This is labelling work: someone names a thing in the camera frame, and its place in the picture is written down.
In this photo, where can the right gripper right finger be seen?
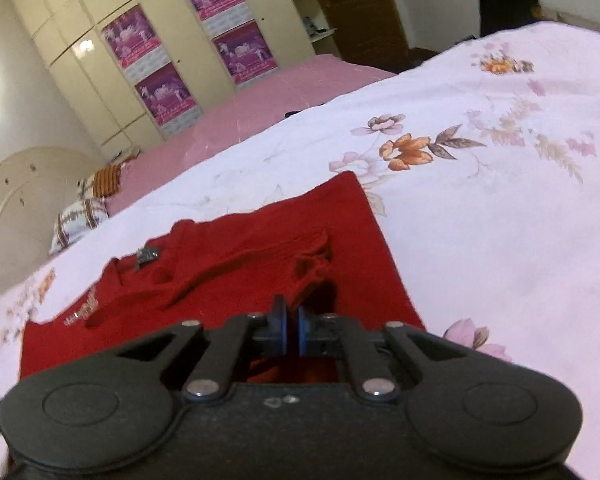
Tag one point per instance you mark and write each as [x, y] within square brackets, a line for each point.
[464, 406]

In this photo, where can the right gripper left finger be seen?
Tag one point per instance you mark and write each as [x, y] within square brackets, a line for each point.
[106, 410]

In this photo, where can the red embellished sweater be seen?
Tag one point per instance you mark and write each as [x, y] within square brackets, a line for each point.
[322, 251]

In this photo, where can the white patterned pillow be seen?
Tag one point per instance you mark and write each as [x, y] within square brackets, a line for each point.
[75, 221]

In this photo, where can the cream arched headboard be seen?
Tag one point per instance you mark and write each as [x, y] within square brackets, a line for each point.
[36, 184]

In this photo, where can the orange striped pillow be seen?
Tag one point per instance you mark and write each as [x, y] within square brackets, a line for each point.
[103, 183]

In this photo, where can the floral pink quilt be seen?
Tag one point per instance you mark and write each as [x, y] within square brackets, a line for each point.
[483, 169]

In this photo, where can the lower left purple poster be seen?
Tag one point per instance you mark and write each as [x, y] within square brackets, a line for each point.
[168, 100]

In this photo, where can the pink bed sheet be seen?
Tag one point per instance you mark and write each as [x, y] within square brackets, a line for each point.
[250, 111]

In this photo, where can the cream wardrobe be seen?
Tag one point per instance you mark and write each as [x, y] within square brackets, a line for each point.
[68, 35]

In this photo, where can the upper left purple poster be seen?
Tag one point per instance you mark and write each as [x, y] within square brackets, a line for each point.
[135, 44]

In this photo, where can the wooden furniture at right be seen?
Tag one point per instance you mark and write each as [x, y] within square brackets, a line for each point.
[547, 14]

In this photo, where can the lower right purple poster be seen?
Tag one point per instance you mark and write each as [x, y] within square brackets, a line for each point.
[245, 53]

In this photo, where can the black chair with garment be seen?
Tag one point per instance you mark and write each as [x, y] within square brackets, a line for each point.
[497, 15]

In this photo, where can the brown wooden door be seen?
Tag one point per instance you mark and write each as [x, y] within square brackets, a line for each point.
[369, 32]

